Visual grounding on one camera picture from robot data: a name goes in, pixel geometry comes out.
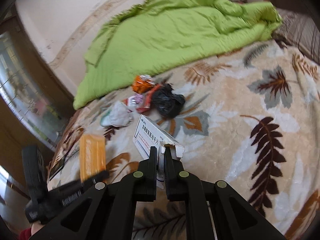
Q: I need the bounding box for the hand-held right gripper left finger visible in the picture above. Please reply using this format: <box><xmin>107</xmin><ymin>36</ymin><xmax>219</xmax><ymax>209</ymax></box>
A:
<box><xmin>30</xmin><ymin>146</ymin><xmax>158</xmax><ymax>240</ymax></box>

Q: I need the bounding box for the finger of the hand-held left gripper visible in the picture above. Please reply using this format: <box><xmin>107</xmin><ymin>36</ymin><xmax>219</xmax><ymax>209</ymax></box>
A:
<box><xmin>65</xmin><ymin>170</ymin><xmax>110</xmax><ymax>194</ymax></box>

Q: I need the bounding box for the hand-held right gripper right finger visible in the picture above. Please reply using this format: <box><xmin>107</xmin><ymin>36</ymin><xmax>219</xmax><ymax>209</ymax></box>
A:
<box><xmin>164</xmin><ymin>146</ymin><xmax>288</xmax><ymax>240</ymax></box>

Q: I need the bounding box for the orange cardboard box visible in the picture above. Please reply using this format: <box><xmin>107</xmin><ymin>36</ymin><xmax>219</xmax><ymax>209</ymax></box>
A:
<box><xmin>79</xmin><ymin>134</ymin><xmax>107</xmax><ymax>183</ymax></box>

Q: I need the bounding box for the blue white medicine box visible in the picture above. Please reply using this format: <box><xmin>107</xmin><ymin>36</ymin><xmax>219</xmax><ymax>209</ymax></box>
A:
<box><xmin>131</xmin><ymin>115</ymin><xmax>185</xmax><ymax>190</ymax></box>

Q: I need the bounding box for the pale pink wrapper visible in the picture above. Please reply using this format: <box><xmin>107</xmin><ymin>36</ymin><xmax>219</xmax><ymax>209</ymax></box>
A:
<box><xmin>122</xmin><ymin>93</ymin><xmax>146</xmax><ymax>112</ymax></box>

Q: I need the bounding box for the orange wrapper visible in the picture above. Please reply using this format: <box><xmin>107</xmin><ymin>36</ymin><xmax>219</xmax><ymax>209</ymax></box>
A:
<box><xmin>132</xmin><ymin>74</ymin><xmax>157</xmax><ymax>94</ymax></box>

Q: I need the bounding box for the person's left forearm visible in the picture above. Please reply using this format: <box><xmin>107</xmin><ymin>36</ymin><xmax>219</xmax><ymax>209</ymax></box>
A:
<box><xmin>19</xmin><ymin>224</ymin><xmax>43</xmax><ymax>240</ymax></box>

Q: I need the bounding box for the black phone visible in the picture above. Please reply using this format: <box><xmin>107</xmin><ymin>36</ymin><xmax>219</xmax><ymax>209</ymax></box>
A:
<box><xmin>47</xmin><ymin>155</ymin><xmax>67</xmax><ymax>180</ymax></box>

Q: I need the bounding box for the white glove with green cuff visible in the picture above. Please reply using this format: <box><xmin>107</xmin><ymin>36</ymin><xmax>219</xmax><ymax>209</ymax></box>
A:
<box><xmin>100</xmin><ymin>100</ymin><xmax>134</xmax><ymax>128</ymax></box>

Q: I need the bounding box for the black plastic bag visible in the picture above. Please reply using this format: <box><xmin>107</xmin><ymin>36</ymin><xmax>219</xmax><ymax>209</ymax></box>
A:
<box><xmin>151</xmin><ymin>83</ymin><xmax>186</xmax><ymax>118</ymax></box>

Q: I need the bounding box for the red white crumpled packet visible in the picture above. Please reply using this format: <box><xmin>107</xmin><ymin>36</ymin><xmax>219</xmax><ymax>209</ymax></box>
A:
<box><xmin>136</xmin><ymin>84</ymin><xmax>162</xmax><ymax>114</ymax></box>

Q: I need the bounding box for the leaf print blanket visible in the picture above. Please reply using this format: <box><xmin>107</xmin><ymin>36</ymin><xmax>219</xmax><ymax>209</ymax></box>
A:
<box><xmin>46</xmin><ymin>39</ymin><xmax>320</xmax><ymax>240</ymax></box>

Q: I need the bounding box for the wooden door with glass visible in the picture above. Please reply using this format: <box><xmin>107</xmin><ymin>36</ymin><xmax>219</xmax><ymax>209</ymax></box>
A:
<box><xmin>0</xmin><ymin>7</ymin><xmax>75</xmax><ymax>155</ymax></box>

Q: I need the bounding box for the green duvet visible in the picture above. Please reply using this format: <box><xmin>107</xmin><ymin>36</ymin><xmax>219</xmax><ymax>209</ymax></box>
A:
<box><xmin>72</xmin><ymin>0</ymin><xmax>283</xmax><ymax>110</ymax></box>

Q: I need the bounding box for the striped brown pillow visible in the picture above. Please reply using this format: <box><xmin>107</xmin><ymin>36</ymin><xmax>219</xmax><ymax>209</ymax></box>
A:
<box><xmin>271</xmin><ymin>7</ymin><xmax>320</xmax><ymax>64</ymax></box>

